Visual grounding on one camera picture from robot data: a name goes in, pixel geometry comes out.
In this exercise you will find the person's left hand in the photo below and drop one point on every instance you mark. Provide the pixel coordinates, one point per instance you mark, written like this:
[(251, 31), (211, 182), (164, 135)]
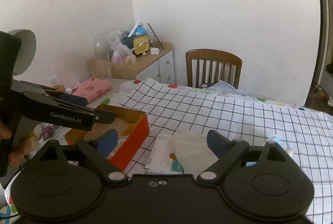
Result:
[(19, 151)]

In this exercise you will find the white drawer cabinet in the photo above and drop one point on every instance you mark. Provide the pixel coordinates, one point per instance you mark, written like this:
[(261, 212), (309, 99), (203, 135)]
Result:
[(157, 67)]

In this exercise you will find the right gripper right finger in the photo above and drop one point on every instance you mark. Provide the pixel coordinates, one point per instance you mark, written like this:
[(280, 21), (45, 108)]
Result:
[(228, 152)]

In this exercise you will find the clear glass dome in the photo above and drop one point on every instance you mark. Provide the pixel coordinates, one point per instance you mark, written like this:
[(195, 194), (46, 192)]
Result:
[(106, 42)]

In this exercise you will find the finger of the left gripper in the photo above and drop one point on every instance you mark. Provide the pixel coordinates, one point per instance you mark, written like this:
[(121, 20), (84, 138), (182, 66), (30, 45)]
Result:
[(44, 108), (73, 99)]

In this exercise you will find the pink folded cloth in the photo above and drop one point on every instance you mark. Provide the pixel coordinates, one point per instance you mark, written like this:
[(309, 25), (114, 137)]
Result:
[(91, 89)]

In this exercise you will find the blue white packet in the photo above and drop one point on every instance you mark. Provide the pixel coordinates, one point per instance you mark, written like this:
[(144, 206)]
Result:
[(279, 143)]

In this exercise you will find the grey desk lamp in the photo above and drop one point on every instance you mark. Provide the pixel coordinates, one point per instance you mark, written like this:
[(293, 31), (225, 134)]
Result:
[(27, 50)]

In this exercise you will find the black grid white tablecloth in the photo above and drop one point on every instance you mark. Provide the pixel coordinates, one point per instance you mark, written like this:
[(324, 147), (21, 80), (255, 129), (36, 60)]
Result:
[(307, 133)]

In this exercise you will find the white soft cloth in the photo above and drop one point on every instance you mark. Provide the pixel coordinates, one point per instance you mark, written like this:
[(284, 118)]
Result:
[(191, 151)]

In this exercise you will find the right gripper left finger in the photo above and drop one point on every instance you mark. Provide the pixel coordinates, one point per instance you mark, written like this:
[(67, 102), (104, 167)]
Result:
[(95, 153)]

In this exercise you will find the plastic bag of items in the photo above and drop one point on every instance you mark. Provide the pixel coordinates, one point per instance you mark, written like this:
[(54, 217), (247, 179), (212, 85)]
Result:
[(122, 55)]

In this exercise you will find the wooden chair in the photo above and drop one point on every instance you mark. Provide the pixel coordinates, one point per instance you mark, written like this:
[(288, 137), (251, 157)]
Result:
[(208, 66)]

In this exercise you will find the cardboard box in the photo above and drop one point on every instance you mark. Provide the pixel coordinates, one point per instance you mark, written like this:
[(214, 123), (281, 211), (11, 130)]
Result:
[(100, 68)]

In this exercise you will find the white booklet with pictures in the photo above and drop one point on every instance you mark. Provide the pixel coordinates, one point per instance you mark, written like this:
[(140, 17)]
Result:
[(162, 159)]

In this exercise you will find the blue cloth on chair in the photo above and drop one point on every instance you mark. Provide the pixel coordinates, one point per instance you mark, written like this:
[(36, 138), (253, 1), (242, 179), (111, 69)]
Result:
[(223, 87)]

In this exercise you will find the small orange bottle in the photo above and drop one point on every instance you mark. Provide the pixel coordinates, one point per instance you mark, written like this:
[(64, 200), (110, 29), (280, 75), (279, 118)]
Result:
[(56, 84)]

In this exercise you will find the red storage box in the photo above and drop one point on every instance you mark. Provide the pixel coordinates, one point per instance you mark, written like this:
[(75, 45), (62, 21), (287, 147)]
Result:
[(131, 126)]

